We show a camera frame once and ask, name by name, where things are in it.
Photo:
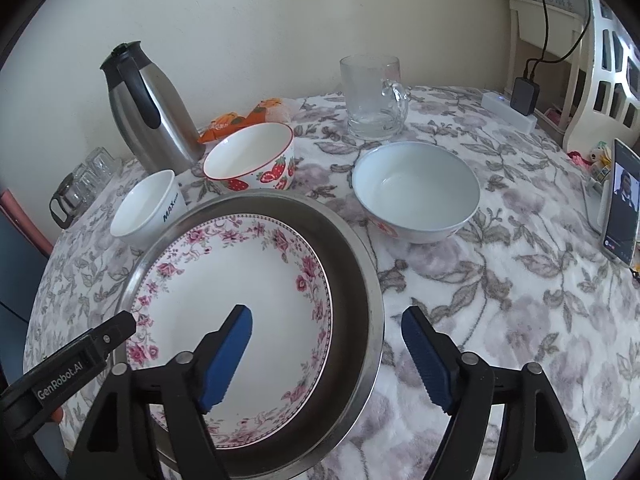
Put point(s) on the clear glass mug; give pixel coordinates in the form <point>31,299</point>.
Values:
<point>376,101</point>

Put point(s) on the orange snack packet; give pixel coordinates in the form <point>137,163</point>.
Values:
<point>273,110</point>
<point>221,127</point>

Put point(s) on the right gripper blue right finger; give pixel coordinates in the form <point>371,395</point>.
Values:
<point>434,355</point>

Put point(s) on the white power strip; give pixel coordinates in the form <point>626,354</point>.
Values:
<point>500,106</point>

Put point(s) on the strawberry pattern bowl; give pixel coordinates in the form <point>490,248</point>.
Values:
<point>259,156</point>

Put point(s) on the white wooden shelf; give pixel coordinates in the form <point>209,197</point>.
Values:
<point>547,42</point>

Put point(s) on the pink floral round plate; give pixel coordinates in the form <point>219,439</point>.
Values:
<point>190,288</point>

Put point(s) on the floral grey tablecloth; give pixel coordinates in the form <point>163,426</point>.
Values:
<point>523,284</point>

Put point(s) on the pale blue round bowl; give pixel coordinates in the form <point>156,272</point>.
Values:
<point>416,191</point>

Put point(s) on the stainless steel round plate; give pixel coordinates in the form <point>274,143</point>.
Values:
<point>355,354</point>

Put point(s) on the white lattice chair back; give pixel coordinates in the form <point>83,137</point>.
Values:
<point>609,106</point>

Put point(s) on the white phone stand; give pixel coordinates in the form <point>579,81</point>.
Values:
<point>596,196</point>

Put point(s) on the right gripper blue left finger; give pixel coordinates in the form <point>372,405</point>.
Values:
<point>219,355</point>

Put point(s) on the smartphone on stand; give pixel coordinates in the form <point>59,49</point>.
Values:
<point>621,193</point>

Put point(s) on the black charger plug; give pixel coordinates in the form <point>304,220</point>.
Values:
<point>524,96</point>

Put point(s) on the small white square bowl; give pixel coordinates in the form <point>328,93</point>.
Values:
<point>148,210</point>

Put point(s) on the small clear glass cups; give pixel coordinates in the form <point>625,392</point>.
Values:
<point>93,174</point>

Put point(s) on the stainless steel thermos jug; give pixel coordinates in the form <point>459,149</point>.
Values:
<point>149,113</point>

